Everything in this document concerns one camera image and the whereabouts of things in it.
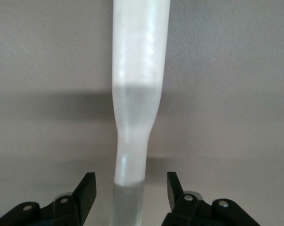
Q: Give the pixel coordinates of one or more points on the brown table mat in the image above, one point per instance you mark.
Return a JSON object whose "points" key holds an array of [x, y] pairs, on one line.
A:
{"points": [[38, 70]]}

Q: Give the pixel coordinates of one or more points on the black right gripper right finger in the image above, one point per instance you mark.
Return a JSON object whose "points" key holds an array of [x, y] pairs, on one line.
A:
{"points": [[175, 188]]}

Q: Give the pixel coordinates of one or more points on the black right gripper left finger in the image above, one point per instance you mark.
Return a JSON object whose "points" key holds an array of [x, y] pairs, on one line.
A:
{"points": [[85, 188]]}

